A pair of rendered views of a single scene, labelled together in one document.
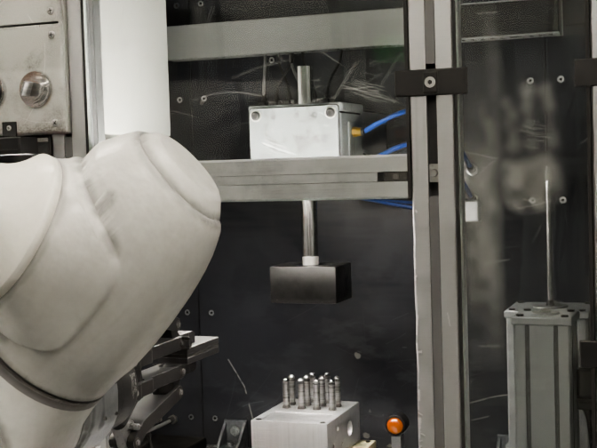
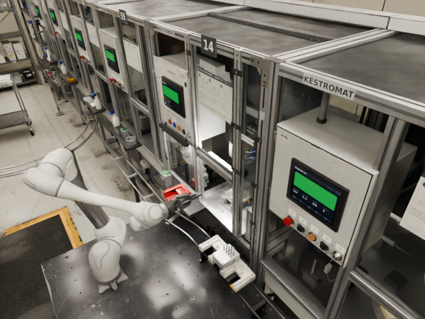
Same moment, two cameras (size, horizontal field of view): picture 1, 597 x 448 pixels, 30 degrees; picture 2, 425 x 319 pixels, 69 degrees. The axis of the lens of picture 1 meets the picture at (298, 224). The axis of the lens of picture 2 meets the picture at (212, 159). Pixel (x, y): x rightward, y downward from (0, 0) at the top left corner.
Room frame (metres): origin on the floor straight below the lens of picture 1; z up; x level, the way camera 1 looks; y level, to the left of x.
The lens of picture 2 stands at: (-0.04, -0.80, 2.38)
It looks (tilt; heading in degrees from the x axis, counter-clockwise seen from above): 34 degrees down; 35
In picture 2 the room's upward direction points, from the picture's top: 2 degrees counter-clockwise
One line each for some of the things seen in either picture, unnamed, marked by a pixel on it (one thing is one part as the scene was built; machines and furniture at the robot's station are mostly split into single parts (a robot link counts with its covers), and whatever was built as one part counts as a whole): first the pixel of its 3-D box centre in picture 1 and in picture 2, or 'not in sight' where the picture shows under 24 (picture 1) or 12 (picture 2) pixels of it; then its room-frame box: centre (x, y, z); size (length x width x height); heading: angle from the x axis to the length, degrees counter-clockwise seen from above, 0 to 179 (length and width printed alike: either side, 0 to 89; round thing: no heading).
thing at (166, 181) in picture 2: not in sight; (167, 178); (1.25, 0.53, 0.97); 0.08 x 0.08 x 0.12; 70
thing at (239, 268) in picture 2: not in sight; (225, 263); (0.94, -0.18, 0.84); 0.36 x 0.14 x 0.10; 70
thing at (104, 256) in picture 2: not in sight; (104, 258); (0.56, 0.46, 0.85); 0.18 x 0.16 x 0.22; 34
